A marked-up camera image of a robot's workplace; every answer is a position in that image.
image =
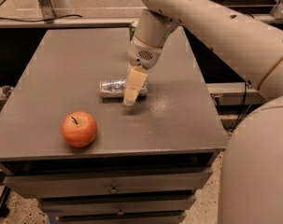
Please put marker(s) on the red apple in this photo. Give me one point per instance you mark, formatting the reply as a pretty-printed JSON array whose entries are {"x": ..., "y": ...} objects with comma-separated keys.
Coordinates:
[{"x": 79, "y": 129}]

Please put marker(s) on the middle grey drawer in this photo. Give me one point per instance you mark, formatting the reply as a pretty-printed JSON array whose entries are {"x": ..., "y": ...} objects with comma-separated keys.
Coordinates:
[{"x": 118, "y": 205}]

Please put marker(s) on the top grey drawer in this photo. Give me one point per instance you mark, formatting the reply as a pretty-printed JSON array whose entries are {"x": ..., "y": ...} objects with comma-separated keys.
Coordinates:
[{"x": 105, "y": 183}]

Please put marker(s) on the grey drawer cabinet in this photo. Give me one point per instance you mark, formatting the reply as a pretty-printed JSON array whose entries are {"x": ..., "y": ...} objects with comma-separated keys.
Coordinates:
[{"x": 175, "y": 126}]

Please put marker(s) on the silver blue redbull can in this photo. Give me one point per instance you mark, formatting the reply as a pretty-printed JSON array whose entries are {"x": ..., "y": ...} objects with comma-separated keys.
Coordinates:
[{"x": 112, "y": 88}]

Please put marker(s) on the green soda can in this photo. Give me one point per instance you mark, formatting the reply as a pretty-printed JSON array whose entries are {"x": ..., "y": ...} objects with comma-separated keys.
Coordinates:
[{"x": 132, "y": 28}]

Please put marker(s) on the grey drawer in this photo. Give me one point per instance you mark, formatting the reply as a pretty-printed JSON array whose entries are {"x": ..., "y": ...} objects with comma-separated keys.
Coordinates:
[
  {"x": 171, "y": 217},
  {"x": 105, "y": 183},
  {"x": 118, "y": 205}
]

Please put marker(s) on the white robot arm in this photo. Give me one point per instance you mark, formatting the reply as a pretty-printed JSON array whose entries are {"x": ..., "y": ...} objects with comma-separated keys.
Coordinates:
[{"x": 251, "y": 182}]

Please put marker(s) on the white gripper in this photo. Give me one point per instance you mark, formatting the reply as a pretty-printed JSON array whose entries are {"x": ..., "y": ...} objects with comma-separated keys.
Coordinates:
[{"x": 142, "y": 56}]

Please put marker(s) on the bottom grey drawer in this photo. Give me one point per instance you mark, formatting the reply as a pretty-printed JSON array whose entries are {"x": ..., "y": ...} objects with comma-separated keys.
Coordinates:
[{"x": 171, "y": 217}]

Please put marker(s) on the grey metal rail frame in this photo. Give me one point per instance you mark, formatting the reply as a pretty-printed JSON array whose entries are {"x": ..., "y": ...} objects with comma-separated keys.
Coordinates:
[{"x": 69, "y": 21}]

